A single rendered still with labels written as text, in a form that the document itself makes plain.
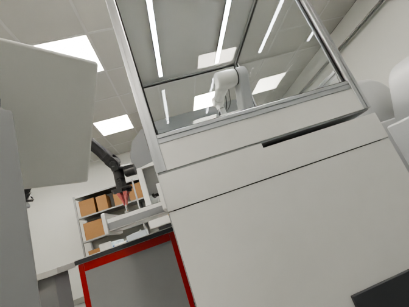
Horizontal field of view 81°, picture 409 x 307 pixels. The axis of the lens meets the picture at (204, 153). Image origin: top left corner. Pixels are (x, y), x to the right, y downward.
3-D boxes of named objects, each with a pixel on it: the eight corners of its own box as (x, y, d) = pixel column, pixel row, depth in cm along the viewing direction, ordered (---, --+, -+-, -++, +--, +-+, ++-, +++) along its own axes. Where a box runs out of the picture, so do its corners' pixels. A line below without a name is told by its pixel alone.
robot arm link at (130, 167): (111, 158, 139) (108, 162, 131) (131, 153, 140) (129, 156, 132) (118, 177, 142) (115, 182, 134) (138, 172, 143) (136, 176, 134)
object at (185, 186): (167, 212, 84) (156, 173, 87) (176, 219, 181) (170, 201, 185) (388, 136, 100) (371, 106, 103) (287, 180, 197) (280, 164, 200)
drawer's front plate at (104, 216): (105, 236, 117) (100, 214, 120) (120, 234, 145) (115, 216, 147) (108, 234, 117) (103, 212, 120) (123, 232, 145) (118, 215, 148)
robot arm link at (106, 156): (54, 115, 130) (44, 116, 120) (61, 107, 130) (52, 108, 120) (116, 167, 141) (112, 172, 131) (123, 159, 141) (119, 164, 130)
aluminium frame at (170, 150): (155, 173, 87) (94, -34, 113) (170, 201, 185) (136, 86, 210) (371, 106, 103) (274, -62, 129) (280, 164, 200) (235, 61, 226)
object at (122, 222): (109, 231, 119) (106, 219, 121) (122, 230, 144) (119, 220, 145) (185, 205, 126) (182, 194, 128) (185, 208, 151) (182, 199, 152)
